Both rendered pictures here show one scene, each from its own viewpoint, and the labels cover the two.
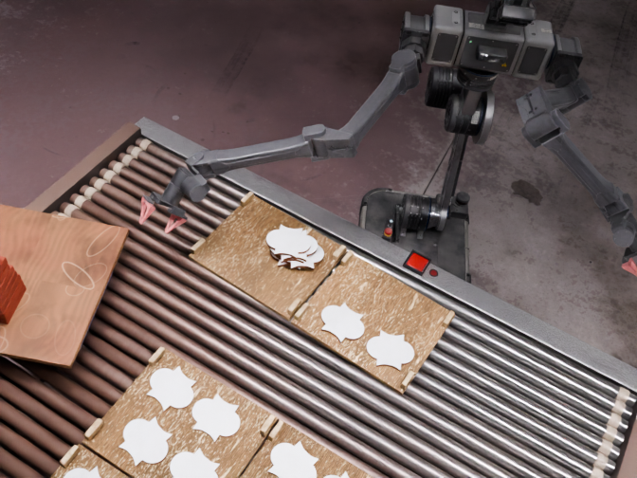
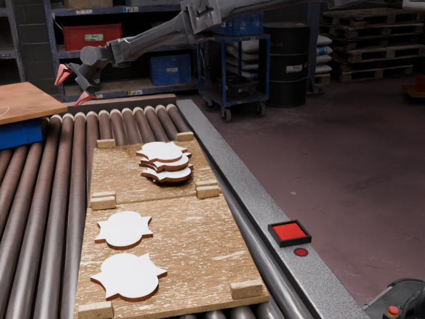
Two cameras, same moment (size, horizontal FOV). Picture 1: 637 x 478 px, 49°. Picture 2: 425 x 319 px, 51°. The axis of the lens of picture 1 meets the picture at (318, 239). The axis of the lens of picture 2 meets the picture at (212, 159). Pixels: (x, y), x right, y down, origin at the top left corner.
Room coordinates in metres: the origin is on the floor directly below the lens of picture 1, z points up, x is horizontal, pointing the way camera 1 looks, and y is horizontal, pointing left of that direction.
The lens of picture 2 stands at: (0.81, -0.93, 1.49)
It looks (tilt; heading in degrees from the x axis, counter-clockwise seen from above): 23 degrees down; 52
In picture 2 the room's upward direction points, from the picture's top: 1 degrees counter-clockwise
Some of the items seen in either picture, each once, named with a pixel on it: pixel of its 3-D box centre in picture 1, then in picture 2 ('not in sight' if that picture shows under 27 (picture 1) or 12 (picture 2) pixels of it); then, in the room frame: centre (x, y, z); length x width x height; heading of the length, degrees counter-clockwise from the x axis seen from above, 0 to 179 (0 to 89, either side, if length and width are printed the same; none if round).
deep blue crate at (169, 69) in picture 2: not in sight; (169, 67); (3.88, 3.88, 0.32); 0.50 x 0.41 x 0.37; 157
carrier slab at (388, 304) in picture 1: (374, 319); (164, 247); (1.22, -0.22, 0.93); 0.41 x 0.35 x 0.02; 63
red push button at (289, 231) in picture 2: (417, 263); (289, 233); (1.47, -0.35, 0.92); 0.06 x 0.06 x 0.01; 66
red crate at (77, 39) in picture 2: not in sight; (92, 35); (3.02, 4.17, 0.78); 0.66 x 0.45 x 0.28; 161
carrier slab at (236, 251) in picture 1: (268, 253); (151, 169); (1.41, 0.16, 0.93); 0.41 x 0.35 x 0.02; 63
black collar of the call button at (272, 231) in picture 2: (417, 263); (289, 233); (1.47, -0.35, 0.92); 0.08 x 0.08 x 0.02; 66
